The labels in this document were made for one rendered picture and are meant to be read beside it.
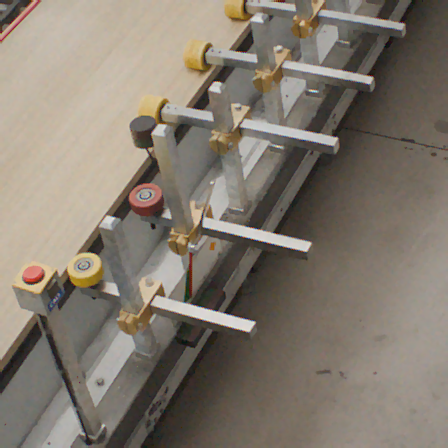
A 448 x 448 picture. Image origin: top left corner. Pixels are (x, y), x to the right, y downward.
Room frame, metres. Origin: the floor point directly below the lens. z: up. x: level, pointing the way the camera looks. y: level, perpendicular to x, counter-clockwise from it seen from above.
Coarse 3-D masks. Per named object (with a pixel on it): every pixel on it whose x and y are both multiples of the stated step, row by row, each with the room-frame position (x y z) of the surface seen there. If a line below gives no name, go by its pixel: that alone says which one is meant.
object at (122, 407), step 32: (384, 0) 3.11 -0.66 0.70; (352, 64) 2.84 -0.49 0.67; (320, 96) 2.68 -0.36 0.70; (320, 128) 2.62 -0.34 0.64; (288, 160) 2.45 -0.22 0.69; (256, 192) 2.34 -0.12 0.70; (256, 224) 2.27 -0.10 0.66; (224, 256) 2.14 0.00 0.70; (160, 320) 1.97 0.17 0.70; (160, 352) 1.87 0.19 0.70; (128, 384) 1.79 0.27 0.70; (160, 384) 1.83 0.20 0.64; (128, 416) 1.71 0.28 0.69
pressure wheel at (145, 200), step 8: (144, 184) 2.22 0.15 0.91; (152, 184) 2.21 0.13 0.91; (136, 192) 2.20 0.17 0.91; (144, 192) 2.19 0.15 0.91; (152, 192) 2.19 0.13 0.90; (160, 192) 2.18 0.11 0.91; (136, 200) 2.17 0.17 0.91; (144, 200) 2.17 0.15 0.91; (152, 200) 2.16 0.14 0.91; (160, 200) 2.16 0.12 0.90; (136, 208) 2.15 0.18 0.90; (144, 208) 2.15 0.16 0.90; (152, 208) 2.15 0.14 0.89; (160, 208) 2.16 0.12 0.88; (152, 224) 2.18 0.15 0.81
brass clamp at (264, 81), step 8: (280, 56) 2.54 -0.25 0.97; (288, 56) 2.55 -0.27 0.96; (280, 64) 2.51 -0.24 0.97; (256, 72) 2.49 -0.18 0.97; (264, 72) 2.48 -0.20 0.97; (272, 72) 2.47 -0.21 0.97; (280, 72) 2.50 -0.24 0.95; (256, 80) 2.47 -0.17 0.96; (264, 80) 2.46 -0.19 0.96; (272, 80) 2.46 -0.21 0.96; (280, 80) 2.49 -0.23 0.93; (256, 88) 2.47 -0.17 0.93; (264, 88) 2.46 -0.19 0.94; (272, 88) 2.47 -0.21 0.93
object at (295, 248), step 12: (144, 216) 2.17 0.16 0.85; (156, 216) 2.15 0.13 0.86; (168, 216) 2.14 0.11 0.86; (204, 228) 2.08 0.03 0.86; (216, 228) 2.07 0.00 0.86; (228, 228) 2.06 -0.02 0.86; (240, 228) 2.05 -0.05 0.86; (228, 240) 2.05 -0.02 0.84; (240, 240) 2.03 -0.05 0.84; (252, 240) 2.01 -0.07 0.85; (264, 240) 2.00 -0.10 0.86; (276, 240) 1.99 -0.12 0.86; (288, 240) 1.98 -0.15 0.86; (300, 240) 1.98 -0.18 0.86; (276, 252) 1.98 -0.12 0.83; (288, 252) 1.97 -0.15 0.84; (300, 252) 1.95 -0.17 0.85; (312, 252) 1.96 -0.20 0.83
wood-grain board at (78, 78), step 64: (64, 0) 3.15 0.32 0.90; (128, 0) 3.07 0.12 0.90; (192, 0) 3.00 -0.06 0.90; (0, 64) 2.88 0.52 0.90; (64, 64) 2.81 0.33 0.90; (128, 64) 2.74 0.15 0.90; (0, 128) 2.58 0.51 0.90; (64, 128) 2.51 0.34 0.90; (128, 128) 2.45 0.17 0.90; (0, 192) 2.31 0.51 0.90; (64, 192) 2.26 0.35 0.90; (128, 192) 2.24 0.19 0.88; (0, 256) 2.08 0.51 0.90; (64, 256) 2.04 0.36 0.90; (0, 320) 1.88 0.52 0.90
